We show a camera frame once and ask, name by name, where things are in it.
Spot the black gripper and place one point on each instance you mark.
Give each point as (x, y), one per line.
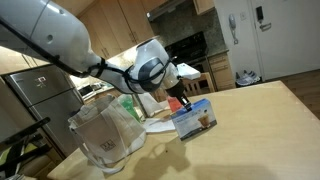
(176, 90)

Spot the blue drink mix box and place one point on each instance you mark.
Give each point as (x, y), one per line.
(196, 121)

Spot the green clear plastic packet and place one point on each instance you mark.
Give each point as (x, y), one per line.
(128, 105)

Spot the beige canvas tote bag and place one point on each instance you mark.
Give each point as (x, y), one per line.
(100, 133)

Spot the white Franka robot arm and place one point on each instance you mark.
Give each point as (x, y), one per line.
(50, 33)

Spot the wooden chair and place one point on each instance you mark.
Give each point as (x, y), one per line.
(203, 85)
(160, 95)

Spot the white paper sheet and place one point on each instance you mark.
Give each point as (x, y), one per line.
(158, 126)

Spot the silver metal pole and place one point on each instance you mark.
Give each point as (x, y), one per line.
(140, 105)

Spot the wooden base cabinet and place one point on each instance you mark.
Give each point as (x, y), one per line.
(221, 71)

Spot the black kitchen stove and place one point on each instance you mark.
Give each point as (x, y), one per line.
(193, 43)

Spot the white blue sneaker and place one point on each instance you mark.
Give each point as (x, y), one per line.
(245, 79)
(255, 76)

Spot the steel range hood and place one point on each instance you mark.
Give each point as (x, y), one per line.
(166, 8)

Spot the white microwave oven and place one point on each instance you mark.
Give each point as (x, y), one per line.
(86, 90)

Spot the black door lock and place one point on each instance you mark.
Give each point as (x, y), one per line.
(260, 13)

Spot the white door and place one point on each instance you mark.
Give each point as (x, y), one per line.
(293, 40)

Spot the stainless steel refrigerator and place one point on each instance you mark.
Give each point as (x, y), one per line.
(36, 100)

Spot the black tripod stand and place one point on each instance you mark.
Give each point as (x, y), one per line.
(25, 130)

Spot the yellow green cloth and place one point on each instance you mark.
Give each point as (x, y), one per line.
(5, 156)

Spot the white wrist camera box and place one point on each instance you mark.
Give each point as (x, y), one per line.
(188, 71)

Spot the grey wall phone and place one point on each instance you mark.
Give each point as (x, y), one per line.
(232, 22)

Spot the light wooden wall cabinet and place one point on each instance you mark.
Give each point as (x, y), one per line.
(203, 5)

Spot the white light switch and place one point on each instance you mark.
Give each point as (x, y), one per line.
(243, 15)

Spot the light wooden wall cabinets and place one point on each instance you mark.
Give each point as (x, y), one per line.
(113, 20)

